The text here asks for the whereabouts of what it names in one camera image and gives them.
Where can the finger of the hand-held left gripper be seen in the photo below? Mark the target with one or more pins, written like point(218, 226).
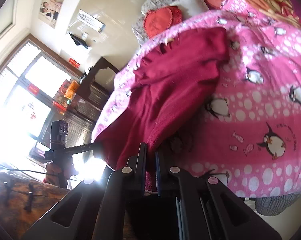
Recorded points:
point(86, 148)

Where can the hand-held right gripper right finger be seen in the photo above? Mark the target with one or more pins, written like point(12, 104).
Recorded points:
point(161, 172)

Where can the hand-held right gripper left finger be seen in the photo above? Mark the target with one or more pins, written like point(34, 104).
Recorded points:
point(140, 165)

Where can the dark red garment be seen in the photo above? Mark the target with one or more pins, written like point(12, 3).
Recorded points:
point(170, 87)

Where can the person's left hand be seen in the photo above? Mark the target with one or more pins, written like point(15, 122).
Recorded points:
point(53, 170)

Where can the orange box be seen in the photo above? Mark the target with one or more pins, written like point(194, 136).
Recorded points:
point(71, 89)

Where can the dark wooden cabinet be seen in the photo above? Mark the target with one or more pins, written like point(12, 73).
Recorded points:
point(93, 100)

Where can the window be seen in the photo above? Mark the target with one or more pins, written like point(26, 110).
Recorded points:
point(20, 100)

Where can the brown patterned blanket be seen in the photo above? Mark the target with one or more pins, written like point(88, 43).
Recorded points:
point(10, 210)

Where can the pink penguin print blanket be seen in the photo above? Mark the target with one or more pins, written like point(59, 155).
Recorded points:
point(253, 110)

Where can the grey checkered cloth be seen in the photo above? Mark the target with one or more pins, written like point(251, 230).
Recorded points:
point(278, 205)

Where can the white pillow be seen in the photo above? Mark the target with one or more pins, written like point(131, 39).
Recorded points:
point(190, 3)

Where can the black wall bracket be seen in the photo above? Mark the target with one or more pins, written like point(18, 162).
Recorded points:
point(78, 40)

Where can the white wall calendar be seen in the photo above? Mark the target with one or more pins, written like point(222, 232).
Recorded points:
point(90, 20)

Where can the wall poster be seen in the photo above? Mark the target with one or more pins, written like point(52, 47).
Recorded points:
point(51, 8)

